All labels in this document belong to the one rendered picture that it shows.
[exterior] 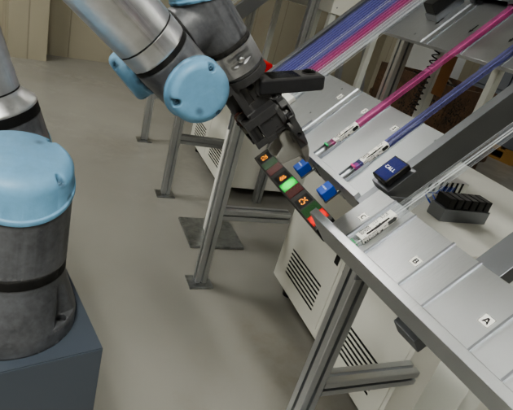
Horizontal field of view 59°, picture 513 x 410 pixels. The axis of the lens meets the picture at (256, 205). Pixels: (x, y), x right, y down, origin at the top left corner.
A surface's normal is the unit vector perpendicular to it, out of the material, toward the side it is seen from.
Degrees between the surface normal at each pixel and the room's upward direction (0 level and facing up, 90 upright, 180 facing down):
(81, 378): 90
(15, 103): 37
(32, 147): 8
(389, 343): 90
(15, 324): 73
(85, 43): 90
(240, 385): 0
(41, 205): 88
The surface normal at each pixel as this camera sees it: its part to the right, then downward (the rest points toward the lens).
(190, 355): 0.25, -0.87
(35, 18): 0.55, 0.48
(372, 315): -0.91, -0.07
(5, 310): 0.37, 0.19
